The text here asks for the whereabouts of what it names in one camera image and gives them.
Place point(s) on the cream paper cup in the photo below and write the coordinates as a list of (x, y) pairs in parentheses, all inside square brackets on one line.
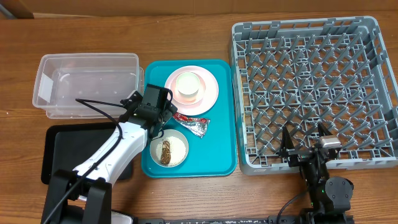
[(188, 83)]

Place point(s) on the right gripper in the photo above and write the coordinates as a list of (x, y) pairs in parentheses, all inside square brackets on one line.
[(298, 155)]

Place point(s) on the large pink plate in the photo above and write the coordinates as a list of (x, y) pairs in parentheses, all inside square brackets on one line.
[(210, 95)]

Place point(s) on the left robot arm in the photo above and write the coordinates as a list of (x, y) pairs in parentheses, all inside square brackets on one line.
[(84, 195)]

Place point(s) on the cardboard backdrop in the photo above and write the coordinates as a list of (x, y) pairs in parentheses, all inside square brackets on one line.
[(102, 8)]

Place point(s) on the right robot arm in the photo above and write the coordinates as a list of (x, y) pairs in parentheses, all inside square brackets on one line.
[(330, 196)]

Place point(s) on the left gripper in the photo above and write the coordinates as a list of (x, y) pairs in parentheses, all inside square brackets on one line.
[(170, 107)]

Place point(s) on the grey dishwasher rack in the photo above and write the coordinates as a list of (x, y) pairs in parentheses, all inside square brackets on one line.
[(296, 74)]

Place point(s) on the teal plastic tray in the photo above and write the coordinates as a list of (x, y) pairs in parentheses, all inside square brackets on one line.
[(215, 153)]

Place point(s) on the red foil wrapper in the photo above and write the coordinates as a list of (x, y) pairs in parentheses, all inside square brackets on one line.
[(198, 126)]

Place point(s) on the black plastic tray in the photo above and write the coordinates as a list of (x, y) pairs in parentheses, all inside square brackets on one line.
[(69, 145)]

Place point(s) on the clear plastic bin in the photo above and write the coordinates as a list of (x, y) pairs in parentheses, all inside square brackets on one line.
[(105, 78)]

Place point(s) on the grey bowl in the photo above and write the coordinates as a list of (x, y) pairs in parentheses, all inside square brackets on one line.
[(161, 136)]

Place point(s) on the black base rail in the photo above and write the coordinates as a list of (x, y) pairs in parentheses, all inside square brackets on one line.
[(285, 219)]

